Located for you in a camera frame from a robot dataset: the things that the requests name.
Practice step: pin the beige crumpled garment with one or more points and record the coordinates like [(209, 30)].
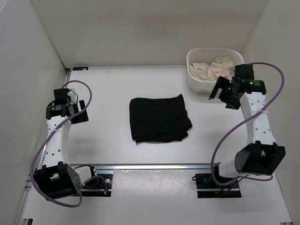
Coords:
[(220, 66)]

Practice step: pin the dark label sticker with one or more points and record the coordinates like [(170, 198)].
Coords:
[(80, 68)]

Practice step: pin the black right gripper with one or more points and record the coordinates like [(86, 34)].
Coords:
[(221, 83)]

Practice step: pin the white plastic basket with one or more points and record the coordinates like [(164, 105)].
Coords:
[(207, 55)]

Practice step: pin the aluminium front rail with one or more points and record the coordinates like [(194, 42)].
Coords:
[(152, 166)]

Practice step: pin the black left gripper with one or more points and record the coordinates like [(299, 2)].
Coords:
[(81, 117)]

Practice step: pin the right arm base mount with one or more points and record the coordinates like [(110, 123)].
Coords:
[(207, 188)]

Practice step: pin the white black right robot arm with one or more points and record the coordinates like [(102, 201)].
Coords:
[(262, 154)]

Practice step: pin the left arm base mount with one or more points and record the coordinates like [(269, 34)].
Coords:
[(99, 184)]

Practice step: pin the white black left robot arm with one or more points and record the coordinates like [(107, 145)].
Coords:
[(55, 177)]

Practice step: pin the black trousers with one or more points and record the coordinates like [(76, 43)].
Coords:
[(160, 120)]

